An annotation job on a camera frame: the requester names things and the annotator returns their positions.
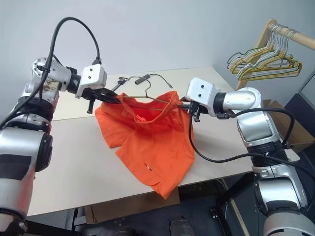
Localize orange shorts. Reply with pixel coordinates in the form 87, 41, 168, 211
94, 90, 196, 200

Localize black usb hub with cable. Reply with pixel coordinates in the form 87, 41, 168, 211
134, 73, 173, 89

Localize flat brown cardboard sheet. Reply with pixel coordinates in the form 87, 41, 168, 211
84, 189, 181, 225

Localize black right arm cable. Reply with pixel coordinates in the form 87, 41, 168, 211
188, 108, 315, 184

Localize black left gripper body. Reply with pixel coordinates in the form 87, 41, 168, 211
82, 87, 109, 114

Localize open brown cardboard box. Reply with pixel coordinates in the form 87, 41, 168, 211
260, 99, 315, 153

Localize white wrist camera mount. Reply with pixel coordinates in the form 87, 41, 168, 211
74, 64, 108, 100
185, 77, 220, 117

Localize rack of wire hangers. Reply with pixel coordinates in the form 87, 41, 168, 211
235, 19, 315, 90

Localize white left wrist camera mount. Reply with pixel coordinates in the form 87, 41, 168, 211
74, 64, 108, 100

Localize olive wire hanger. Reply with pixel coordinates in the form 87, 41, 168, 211
121, 75, 183, 112

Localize dark rounded shape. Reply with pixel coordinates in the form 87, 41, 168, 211
80, 224, 135, 236
169, 214, 195, 236

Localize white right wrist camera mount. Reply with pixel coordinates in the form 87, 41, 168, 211
185, 77, 220, 117

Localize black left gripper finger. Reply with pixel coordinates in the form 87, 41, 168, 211
96, 95, 122, 105
102, 88, 120, 100

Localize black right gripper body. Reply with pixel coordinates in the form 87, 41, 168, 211
188, 100, 210, 123

